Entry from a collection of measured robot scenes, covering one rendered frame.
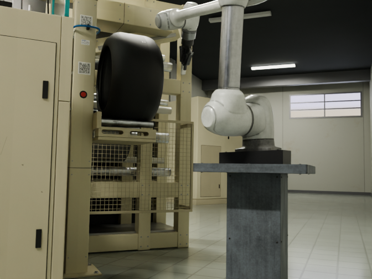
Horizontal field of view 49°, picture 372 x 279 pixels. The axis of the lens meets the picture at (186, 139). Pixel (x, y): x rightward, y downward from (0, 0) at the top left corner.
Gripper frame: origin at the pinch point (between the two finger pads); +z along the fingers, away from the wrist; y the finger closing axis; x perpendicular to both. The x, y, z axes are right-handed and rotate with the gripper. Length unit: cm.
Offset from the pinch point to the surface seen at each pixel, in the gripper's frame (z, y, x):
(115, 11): -18, 66, 16
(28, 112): -12, -42, 107
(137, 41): -14.8, 15.7, 25.6
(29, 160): 4, -53, 111
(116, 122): 27, -4, 47
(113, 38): -14.0, 25.5, 36.6
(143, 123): 28.8, -7.7, 30.4
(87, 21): -20, 40, 48
